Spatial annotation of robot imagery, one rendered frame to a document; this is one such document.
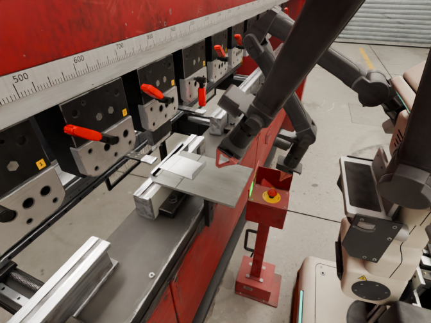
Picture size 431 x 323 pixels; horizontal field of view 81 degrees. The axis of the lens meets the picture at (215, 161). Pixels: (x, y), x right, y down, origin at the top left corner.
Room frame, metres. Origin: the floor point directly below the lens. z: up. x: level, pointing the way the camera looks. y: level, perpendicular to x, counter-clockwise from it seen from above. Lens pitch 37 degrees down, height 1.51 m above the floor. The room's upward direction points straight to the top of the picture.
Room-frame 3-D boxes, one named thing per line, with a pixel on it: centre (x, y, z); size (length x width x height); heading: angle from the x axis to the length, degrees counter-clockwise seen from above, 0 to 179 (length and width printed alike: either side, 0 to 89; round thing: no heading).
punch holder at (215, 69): (1.01, 0.02, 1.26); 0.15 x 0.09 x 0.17; 157
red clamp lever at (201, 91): (0.78, 0.05, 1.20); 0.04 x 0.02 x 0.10; 67
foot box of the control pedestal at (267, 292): (0.77, -0.26, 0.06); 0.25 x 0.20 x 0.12; 71
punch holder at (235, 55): (1.19, -0.06, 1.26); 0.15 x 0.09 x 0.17; 157
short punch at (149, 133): (0.67, 0.17, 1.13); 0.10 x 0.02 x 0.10; 157
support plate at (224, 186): (0.61, 0.03, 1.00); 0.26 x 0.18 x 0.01; 67
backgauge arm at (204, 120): (1.37, 0.28, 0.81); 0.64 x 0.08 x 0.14; 67
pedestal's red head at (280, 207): (0.78, -0.23, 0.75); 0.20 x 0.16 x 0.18; 161
